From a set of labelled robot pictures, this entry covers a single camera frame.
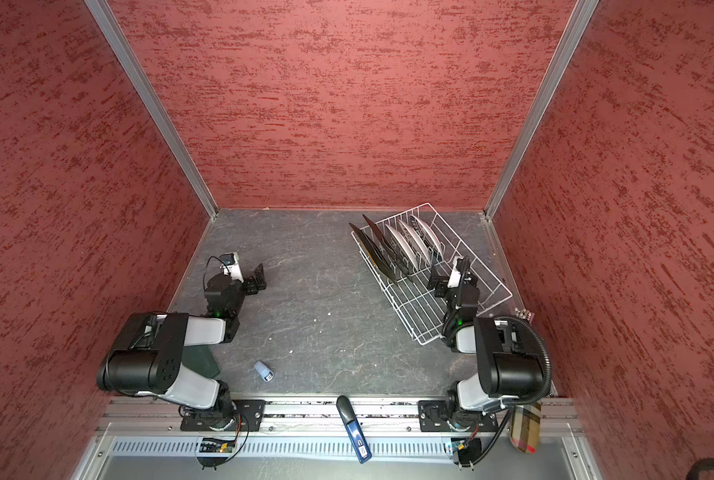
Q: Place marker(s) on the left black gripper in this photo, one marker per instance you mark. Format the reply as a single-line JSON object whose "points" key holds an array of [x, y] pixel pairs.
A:
{"points": [[250, 282]]}

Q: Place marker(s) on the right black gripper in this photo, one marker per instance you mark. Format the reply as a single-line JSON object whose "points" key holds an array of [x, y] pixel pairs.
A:
{"points": [[441, 282]]}

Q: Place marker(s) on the floral square ceramic plate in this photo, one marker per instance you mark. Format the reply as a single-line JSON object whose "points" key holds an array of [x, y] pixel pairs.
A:
{"points": [[387, 249]]}

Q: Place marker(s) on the dark brown square plate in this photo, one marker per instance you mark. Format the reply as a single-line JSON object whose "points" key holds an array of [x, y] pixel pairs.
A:
{"points": [[375, 254]]}

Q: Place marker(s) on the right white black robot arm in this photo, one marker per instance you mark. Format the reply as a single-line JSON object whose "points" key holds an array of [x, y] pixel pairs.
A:
{"points": [[514, 368]]}

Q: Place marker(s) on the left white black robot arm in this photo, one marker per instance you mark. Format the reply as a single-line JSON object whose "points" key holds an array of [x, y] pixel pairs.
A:
{"points": [[146, 358]]}

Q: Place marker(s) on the round patterned plate middle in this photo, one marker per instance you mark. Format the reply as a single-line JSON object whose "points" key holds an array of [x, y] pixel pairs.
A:
{"points": [[417, 243]]}

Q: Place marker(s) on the round patterned plate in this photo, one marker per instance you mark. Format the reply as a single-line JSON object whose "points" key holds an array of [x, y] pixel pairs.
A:
{"points": [[405, 248], [417, 243], [429, 235]]}

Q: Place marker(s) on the round patterned plate front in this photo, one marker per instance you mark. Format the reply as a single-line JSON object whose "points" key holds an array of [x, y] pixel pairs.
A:
{"points": [[405, 248]]}

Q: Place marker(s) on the round patterned plate back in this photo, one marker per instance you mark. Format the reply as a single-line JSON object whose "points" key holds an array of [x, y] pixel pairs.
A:
{"points": [[429, 235]]}

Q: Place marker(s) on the small light blue object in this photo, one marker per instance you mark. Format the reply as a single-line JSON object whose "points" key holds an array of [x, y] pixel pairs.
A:
{"points": [[264, 371]]}

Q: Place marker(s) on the dark green block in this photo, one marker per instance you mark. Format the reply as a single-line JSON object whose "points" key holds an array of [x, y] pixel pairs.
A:
{"points": [[200, 360]]}

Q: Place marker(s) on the blue black handheld tool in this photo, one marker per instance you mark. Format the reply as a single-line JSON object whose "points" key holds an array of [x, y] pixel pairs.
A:
{"points": [[353, 429]]}

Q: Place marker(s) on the left small circuit board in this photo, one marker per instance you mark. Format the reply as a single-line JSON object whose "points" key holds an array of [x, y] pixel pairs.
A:
{"points": [[218, 446]]}

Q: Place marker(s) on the small circuit board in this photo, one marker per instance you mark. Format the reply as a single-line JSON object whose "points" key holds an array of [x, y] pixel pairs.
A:
{"points": [[464, 452], [218, 446]]}

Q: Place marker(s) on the plaid pouch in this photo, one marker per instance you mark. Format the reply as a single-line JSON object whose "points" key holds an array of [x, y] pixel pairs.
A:
{"points": [[525, 426]]}

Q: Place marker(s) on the right small circuit board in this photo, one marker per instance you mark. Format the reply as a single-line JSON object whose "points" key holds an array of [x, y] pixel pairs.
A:
{"points": [[464, 452]]}

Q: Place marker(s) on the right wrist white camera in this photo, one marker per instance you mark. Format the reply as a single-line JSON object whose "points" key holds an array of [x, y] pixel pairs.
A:
{"points": [[459, 269]]}

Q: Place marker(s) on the wrist white camera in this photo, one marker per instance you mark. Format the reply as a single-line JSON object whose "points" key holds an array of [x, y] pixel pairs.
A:
{"points": [[230, 266], [459, 269]]}

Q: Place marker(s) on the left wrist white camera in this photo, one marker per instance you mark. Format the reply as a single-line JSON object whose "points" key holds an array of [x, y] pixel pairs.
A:
{"points": [[230, 266]]}

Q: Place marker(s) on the white wire dish rack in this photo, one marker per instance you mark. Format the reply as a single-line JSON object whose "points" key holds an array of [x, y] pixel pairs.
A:
{"points": [[418, 310]]}

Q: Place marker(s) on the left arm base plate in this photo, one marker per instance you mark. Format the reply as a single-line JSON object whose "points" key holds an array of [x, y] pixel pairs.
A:
{"points": [[242, 414]]}

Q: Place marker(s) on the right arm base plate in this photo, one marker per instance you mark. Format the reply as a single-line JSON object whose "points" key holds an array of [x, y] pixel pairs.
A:
{"points": [[439, 416]]}

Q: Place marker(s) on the aluminium front rail frame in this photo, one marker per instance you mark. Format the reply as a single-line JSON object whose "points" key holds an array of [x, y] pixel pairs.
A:
{"points": [[295, 426]]}

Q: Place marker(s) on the right aluminium corner post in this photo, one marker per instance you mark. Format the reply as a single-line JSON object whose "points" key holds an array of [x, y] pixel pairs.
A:
{"points": [[572, 34]]}

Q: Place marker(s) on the aluminium corner post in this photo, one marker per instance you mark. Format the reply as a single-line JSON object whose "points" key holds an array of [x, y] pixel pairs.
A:
{"points": [[572, 34], [111, 30]]}

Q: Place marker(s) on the left aluminium corner post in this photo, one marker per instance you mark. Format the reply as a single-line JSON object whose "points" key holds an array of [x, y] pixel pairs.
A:
{"points": [[111, 30]]}

